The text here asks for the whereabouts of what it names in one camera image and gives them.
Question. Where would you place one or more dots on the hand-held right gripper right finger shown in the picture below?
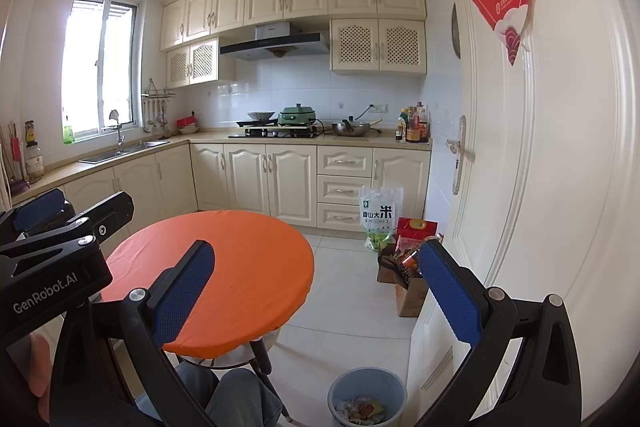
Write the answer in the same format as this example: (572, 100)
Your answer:
(450, 297)

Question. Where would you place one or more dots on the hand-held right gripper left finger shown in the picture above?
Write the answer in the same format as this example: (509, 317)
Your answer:
(182, 302)

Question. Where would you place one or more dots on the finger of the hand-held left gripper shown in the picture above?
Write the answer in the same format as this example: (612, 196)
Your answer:
(40, 209)
(110, 214)

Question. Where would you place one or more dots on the blue plastic trash bin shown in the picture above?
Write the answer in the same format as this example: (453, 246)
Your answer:
(340, 387)

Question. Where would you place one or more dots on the person's left hand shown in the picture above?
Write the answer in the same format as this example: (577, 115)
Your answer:
(39, 372)

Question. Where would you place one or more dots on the glass jar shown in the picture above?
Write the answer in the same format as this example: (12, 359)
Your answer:
(35, 164)

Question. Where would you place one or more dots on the cooking oil bottle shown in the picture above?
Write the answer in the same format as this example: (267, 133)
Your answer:
(410, 259)

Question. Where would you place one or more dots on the bundle of chopsticks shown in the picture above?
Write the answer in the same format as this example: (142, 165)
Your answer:
(12, 157)

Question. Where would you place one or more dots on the steel sink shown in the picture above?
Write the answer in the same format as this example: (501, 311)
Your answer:
(115, 154)

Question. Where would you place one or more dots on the black patterned bag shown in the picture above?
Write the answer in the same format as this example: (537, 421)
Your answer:
(395, 263)

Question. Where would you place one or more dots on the small cardboard box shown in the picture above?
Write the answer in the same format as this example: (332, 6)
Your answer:
(386, 274)

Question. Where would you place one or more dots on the red rice bag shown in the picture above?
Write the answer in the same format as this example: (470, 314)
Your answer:
(417, 229)

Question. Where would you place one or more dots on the dark sauce bottle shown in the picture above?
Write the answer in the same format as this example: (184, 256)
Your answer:
(30, 134)

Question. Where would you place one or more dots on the chrome faucet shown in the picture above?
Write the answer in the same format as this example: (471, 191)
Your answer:
(119, 137)

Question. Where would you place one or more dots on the green dish soap bottle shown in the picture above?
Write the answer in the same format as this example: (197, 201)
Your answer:
(68, 134)

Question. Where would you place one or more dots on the white rice bag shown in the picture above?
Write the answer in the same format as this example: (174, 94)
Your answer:
(380, 217)

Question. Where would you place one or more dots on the person's grey-blue trousers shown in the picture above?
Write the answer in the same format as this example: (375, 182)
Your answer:
(235, 397)

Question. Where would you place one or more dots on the cream drawer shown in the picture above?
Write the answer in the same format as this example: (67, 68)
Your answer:
(345, 189)
(345, 161)
(340, 216)

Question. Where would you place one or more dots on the cream base cabinets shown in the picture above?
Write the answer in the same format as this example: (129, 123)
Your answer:
(250, 177)

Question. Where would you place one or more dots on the kitchen window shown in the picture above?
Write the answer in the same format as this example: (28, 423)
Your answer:
(117, 67)

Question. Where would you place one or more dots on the cream lattice door cabinet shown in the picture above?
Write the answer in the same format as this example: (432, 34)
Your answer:
(192, 64)
(377, 47)

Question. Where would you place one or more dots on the white panel door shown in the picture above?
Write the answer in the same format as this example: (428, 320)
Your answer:
(550, 157)

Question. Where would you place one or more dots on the group of condiment bottles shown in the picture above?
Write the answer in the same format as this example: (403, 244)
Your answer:
(412, 127)

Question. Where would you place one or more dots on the black gas stove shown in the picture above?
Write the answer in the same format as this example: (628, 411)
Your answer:
(275, 134)

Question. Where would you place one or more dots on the steel wok with spatula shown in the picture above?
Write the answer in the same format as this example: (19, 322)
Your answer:
(350, 128)

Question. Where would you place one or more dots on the green electric pot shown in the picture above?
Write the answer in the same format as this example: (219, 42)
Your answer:
(296, 116)

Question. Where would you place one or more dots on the range hood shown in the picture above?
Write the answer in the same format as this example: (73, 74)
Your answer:
(275, 47)

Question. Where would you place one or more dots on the round woven mat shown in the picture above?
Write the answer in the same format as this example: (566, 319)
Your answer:
(455, 32)

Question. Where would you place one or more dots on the wall rack with utensils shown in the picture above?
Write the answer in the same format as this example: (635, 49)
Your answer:
(157, 109)

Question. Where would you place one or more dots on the white wall outlet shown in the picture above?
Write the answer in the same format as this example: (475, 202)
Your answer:
(377, 108)

